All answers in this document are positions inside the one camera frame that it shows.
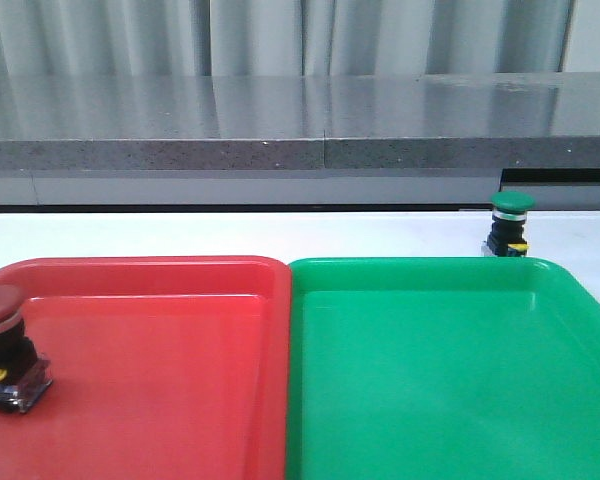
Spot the grey pleated curtain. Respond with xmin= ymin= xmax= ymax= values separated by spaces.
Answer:
xmin=0 ymin=1 xmax=574 ymax=76

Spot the green plastic tray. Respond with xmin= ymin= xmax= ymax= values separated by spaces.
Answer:
xmin=286 ymin=257 xmax=600 ymax=479

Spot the green mushroom push button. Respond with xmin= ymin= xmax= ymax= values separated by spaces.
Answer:
xmin=482 ymin=191 xmax=535 ymax=257

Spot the red mushroom push button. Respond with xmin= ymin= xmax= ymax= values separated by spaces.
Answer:
xmin=0 ymin=285 xmax=52 ymax=414

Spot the grey granite countertop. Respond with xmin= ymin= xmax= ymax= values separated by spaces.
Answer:
xmin=0 ymin=73 xmax=600 ymax=211

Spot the red plastic tray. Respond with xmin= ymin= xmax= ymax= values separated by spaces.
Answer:
xmin=0 ymin=256 xmax=291 ymax=479

